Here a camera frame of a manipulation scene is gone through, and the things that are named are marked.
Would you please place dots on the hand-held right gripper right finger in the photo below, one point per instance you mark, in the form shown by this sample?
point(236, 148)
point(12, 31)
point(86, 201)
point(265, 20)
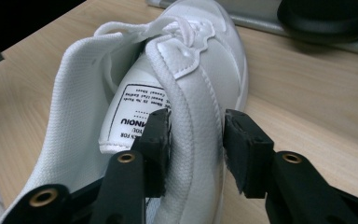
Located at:
point(248, 155)

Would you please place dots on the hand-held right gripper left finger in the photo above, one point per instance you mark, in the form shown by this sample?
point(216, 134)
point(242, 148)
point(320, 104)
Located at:
point(155, 149)

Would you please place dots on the white lace-up sneaker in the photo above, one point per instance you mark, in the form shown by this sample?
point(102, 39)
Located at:
point(74, 109)

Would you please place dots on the metal shoe rack grey shelves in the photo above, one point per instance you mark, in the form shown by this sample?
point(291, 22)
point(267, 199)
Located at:
point(254, 12)

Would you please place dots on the black slip-on shoe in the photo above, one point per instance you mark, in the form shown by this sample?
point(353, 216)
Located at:
point(323, 21)

